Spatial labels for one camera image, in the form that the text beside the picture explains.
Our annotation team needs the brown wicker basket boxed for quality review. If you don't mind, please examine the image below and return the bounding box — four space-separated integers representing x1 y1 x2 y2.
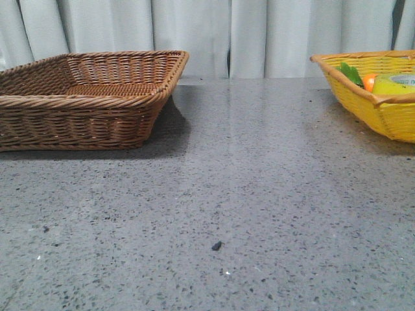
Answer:
1 51 189 152

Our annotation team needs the yellow tape roll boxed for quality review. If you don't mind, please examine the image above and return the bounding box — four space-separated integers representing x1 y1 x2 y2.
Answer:
372 73 414 95

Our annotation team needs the orange toy carrot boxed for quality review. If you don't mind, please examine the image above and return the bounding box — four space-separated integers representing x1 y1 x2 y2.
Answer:
336 62 377 92

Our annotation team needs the small black debris piece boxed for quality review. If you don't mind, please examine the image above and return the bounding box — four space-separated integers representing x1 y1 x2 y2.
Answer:
211 241 222 251

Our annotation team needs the yellow wicker basket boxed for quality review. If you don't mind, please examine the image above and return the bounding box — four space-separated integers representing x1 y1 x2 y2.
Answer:
310 50 414 143

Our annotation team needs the white curtain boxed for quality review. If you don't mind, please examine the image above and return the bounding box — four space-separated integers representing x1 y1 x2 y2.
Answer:
1 0 414 78

